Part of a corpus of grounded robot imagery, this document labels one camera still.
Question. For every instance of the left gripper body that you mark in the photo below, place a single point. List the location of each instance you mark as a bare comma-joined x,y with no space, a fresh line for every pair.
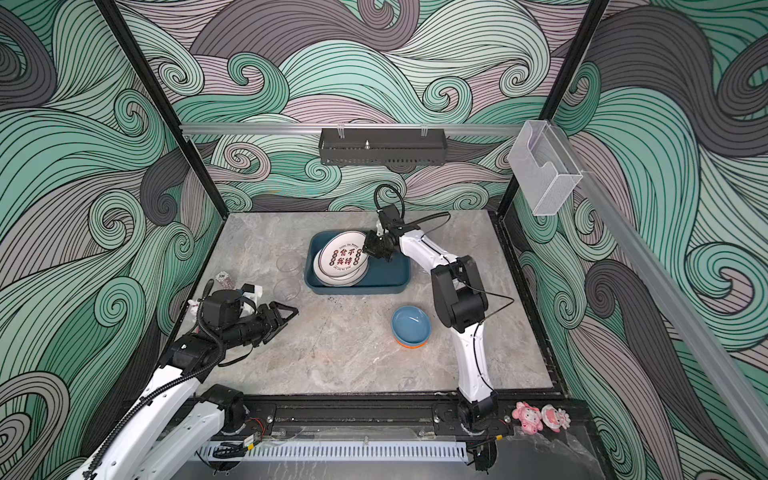
252,328

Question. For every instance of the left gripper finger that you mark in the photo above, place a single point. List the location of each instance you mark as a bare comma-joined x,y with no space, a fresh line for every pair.
276,327
283,310

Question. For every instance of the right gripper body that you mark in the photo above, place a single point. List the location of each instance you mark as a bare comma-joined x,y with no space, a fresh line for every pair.
388,251

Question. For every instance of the clear cup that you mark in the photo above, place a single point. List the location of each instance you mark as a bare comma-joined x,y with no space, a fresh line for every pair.
290,262
286,290

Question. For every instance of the enjoy the moment plate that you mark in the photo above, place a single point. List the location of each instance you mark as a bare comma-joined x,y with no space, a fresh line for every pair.
343,257

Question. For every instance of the blue bowl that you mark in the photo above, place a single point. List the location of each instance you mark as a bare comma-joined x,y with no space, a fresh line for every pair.
411,324

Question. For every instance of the white plate cloud emblem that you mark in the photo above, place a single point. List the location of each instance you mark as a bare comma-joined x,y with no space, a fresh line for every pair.
344,281

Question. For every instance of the orange bowl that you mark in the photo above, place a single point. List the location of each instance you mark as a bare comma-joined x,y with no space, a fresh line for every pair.
410,345

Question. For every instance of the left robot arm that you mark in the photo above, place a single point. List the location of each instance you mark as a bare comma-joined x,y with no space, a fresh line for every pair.
140,446

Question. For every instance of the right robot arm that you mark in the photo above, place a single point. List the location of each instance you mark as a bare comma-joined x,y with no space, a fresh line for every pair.
460,301

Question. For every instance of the teal plastic bin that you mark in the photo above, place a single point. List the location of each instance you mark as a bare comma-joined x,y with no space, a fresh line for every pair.
382,278

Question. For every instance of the pink checkered small cup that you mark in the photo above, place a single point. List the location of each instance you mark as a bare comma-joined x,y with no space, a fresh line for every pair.
224,280

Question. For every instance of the pink white plush toy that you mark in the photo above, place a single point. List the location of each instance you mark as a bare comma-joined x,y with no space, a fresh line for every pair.
556,419

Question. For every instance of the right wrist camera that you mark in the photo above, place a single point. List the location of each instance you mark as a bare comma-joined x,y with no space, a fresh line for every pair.
390,219

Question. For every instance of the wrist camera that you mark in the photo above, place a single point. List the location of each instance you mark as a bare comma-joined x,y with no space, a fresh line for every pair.
390,219
225,307

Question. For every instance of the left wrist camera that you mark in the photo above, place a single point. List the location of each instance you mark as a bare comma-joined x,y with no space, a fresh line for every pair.
225,307

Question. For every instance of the black wall shelf tray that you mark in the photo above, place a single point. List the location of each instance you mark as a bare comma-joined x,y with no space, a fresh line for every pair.
399,147

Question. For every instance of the black frame post right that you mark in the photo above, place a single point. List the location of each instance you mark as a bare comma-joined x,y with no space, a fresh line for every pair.
572,61

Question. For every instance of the black frame post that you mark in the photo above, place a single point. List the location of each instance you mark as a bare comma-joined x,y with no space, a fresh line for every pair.
572,61
130,47

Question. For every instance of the aluminium rail back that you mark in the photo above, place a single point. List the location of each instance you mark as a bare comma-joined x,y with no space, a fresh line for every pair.
275,128

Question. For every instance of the aluminium rail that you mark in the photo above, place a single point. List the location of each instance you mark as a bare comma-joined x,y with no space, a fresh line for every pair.
612,198
275,128

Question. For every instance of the clear acrylic wall holder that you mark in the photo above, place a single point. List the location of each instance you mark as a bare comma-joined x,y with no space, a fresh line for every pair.
545,165

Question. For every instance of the white slotted cable duct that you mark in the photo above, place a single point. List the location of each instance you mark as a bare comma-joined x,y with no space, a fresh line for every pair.
358,451

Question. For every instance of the aluminium rail right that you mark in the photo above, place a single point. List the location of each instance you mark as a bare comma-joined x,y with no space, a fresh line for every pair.
612,198

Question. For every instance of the black frame post left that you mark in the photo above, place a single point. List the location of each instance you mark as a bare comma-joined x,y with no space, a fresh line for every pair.
130,47

